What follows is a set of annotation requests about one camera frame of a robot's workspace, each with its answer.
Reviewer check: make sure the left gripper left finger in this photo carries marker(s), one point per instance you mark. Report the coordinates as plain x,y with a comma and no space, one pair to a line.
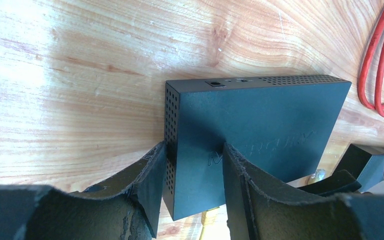
125,206

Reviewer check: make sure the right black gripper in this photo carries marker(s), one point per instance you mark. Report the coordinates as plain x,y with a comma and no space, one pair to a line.
360,168

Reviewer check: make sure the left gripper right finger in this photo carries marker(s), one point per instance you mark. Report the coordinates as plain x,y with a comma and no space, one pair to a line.
263,207

